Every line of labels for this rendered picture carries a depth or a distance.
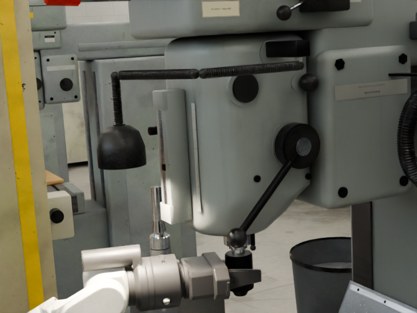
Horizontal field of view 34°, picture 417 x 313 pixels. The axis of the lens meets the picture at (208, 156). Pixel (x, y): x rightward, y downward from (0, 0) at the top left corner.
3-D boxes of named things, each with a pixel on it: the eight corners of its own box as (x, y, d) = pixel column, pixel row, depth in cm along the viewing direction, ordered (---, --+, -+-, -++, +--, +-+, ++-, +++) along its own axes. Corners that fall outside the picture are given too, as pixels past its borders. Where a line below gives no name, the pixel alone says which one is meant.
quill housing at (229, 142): (219, 251, 101) (206, 35, 96) (164, 222, 120) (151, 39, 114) (321, 229, 110) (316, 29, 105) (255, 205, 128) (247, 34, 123)
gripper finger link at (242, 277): (260, 283, 115) (224, 287, 113) (259, 265, 114) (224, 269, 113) (263, 286, 113) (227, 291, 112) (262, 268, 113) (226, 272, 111)
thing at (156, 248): (146, 264, 154) (144, 240, 153) (161, 259, 158) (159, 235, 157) (161, 268, 151) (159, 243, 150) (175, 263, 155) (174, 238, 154)
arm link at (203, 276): (229, 259, 109) (156, 268, 106) (232, 316, 110) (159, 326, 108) (211, 238, 121) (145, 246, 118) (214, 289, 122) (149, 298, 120)
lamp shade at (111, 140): (87, 167, 101) (84, 126, 100) (123, 159, 106) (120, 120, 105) (120, 171, 96) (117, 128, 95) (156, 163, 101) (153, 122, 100)
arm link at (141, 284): (158, 318, 110) (87, 328, 107) (149, 292, 120) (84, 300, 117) (154, 253, 107) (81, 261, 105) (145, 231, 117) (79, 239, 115)
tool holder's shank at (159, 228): (149, 235, 153) (146, 187, 151) (159, 231, 156) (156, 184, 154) (159, 237, 151) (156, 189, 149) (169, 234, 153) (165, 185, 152)
